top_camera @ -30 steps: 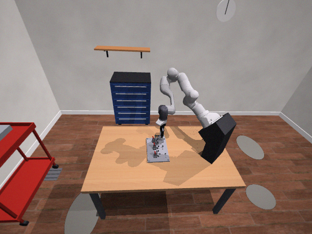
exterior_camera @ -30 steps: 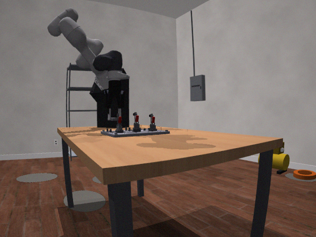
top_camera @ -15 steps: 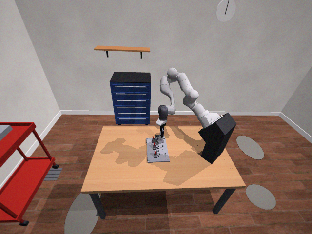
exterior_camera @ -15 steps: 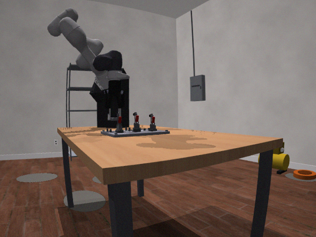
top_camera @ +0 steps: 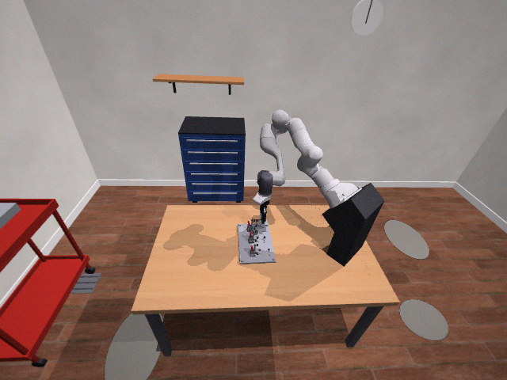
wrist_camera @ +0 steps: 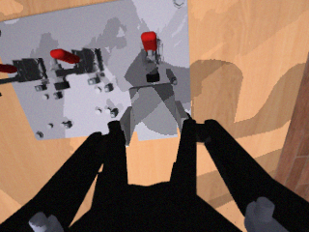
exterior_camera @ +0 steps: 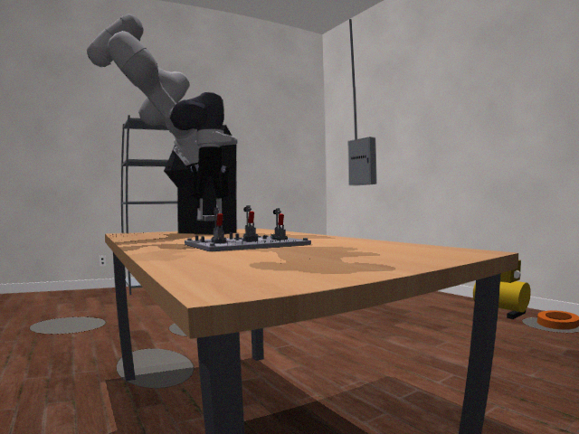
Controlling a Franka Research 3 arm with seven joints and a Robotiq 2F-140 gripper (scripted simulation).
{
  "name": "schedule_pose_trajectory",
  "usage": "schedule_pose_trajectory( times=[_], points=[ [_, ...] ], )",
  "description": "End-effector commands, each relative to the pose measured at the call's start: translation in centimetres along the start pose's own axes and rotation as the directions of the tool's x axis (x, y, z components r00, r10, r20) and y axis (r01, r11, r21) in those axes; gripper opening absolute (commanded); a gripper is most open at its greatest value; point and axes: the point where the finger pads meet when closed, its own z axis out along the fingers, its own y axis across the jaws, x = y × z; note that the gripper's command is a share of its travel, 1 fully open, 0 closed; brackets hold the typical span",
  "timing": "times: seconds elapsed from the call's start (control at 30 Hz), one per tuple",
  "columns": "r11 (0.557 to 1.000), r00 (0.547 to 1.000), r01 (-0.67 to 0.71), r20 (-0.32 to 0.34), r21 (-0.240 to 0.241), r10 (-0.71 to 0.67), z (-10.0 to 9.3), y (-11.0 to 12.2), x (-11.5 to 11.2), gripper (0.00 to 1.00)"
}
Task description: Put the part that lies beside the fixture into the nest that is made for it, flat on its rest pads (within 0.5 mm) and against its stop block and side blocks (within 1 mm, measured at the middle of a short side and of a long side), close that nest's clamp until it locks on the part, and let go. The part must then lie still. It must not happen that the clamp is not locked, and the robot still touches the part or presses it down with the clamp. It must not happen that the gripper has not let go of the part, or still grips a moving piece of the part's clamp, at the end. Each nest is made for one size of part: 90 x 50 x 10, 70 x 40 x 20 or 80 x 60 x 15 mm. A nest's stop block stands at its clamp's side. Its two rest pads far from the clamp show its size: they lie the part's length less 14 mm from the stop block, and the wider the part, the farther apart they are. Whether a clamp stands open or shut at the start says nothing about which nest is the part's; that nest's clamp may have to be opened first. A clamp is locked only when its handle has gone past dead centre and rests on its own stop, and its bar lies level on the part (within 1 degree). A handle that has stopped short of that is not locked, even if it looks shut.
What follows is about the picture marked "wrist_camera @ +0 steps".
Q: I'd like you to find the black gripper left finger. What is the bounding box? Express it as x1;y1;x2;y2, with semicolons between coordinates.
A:
0;106;135;232

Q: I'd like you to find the grey metal fixture plate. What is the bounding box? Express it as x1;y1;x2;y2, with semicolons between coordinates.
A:
0;0;191;140

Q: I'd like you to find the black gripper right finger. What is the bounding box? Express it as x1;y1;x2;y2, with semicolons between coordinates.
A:
157;101;309;232

